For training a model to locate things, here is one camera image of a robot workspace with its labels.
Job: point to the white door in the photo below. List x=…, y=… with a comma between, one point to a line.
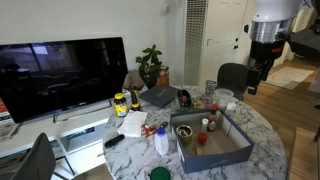
x=223, y=36

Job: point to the black oval case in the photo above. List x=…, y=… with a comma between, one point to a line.
x=181, y=95

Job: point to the open metal can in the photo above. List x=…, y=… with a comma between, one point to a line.
x=184, y=133

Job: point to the yellow black bottle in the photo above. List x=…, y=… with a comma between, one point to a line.
x=135, y=100

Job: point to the clear plastic cup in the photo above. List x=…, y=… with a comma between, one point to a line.
x=222, y=97

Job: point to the white pill bottle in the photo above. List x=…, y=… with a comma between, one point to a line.
x=230, y=108

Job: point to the black flat screen television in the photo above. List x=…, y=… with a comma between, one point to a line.
x=63, y=75

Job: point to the dark blue cardboard box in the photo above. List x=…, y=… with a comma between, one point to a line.
x=213, y=150

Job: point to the white bottle blue cap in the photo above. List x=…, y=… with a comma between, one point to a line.
x=161, y=141

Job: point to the green potted plant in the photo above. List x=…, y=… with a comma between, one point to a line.
x=150, y=65

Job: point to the white wall vent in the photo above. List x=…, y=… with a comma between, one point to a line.
x=195, y=40

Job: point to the white wall thermostat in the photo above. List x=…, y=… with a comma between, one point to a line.
x=165, y=8

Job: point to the white television stand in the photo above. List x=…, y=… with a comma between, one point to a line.
x=70, y=140

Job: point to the hot sauce bottle red cap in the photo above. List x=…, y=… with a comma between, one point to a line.
x=212, y=121

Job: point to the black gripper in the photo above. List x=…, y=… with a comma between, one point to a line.
x=266, y=51

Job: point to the patterned floor rug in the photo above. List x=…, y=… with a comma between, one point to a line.
x=288, y=76

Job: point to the yellow vitamin bottle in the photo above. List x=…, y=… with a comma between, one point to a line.
x=120, y=105

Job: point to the white paper napkin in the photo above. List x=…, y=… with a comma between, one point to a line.
x=132, y=123

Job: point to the small red lid jar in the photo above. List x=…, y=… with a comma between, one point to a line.
x=202, y=137

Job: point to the green bottle red cap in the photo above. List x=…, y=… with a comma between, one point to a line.
x=185, y=101

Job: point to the black remote control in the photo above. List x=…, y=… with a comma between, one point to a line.
x=114, y=140

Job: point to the black fabric chair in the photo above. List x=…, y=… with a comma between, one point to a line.
x=233, y=78

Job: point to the red snack wrapper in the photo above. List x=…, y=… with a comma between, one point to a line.
x=148, y=130

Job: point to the dark blue box lid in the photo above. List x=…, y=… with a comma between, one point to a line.
x=158, y=95

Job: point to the green round lid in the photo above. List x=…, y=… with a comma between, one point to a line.
x=160, y=174

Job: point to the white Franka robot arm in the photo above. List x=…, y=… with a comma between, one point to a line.
x=276, y=10

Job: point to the small white container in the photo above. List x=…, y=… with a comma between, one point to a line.
x=205, y=125

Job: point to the dark grey chair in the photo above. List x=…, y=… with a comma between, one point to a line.
x=36, y=161

